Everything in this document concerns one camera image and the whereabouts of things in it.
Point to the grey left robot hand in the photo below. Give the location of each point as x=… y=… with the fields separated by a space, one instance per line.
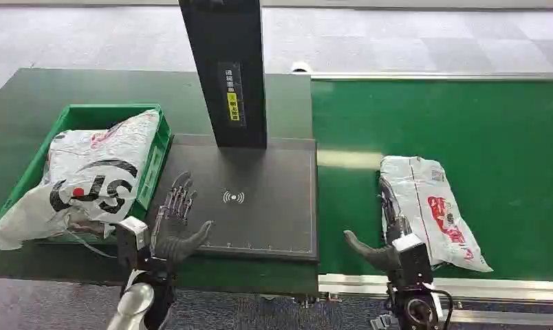
x=178 y=248

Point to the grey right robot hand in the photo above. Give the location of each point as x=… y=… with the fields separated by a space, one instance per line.
x=381 y=257

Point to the white parcel with red print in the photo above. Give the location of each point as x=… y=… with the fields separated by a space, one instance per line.
x=433 y=209

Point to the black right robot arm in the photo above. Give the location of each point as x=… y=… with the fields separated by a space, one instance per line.
x=415 y=309

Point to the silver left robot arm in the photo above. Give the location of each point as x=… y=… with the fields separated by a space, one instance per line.
x=133 y=305

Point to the black scanner pad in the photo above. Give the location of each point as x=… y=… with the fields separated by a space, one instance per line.
x=258 y=205

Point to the green plastic crate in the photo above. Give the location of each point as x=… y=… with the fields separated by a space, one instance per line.
x=155 y=157

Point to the white parcel with black print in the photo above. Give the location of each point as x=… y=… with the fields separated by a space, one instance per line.
x=94 y=182

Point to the yellow label sticker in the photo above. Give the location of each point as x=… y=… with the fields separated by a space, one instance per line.
x=233 y=106

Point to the green conveyor belt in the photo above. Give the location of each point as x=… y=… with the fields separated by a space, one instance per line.
x=463 y=127

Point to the black scanner column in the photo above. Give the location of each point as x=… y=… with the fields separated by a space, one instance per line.
x=226 y=68

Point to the white round cap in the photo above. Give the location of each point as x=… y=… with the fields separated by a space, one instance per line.
x=300 y=67

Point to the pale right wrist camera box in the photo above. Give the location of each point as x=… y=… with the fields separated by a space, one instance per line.
x=413 y=259

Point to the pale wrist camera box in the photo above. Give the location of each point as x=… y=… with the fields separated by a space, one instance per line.
x=413 y=259
x=131 y=241

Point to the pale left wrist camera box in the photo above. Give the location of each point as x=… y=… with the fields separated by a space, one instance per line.
x=131 y=241

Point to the aluminium conveyor rail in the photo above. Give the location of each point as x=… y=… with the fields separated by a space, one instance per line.
x=486 y=288

